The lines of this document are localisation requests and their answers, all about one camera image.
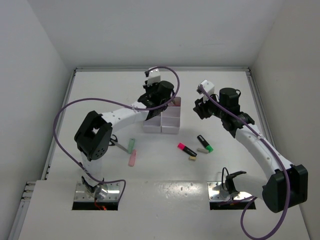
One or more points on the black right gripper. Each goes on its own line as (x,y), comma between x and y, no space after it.
(200,108)

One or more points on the green black highlighter marker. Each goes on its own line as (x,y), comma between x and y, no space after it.
(205,144)

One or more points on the pink black highlighter marker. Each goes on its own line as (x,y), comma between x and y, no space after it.
(186,149)

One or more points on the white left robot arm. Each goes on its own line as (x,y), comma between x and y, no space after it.
(94,134)

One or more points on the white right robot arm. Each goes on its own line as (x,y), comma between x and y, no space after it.
(286,184)

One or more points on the white divided organiser left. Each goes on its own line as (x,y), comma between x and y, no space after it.
(152,125)

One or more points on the green correction tape case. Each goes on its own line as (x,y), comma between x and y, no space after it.
(131,145)

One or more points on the pink correction tape case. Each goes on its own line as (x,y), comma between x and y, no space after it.
(132,158)

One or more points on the beige eraser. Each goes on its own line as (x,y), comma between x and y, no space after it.
(192,158)

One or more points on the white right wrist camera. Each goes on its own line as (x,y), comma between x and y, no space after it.
(206,88)

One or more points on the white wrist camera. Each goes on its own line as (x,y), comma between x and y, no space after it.
(153,76)
(206,88)

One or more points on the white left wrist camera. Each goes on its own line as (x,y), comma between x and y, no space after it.
(153,76)

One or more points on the black handled scissors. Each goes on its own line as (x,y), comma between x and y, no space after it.
(114,142)

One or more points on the aluminium frame rail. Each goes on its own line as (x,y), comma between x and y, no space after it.
(260,107)

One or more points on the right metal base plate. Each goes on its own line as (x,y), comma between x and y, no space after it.
(217,194)

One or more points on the metal base plate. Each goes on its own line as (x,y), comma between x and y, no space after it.
(217,194)
(104,193)

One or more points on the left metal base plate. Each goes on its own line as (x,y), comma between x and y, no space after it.
(104,193)

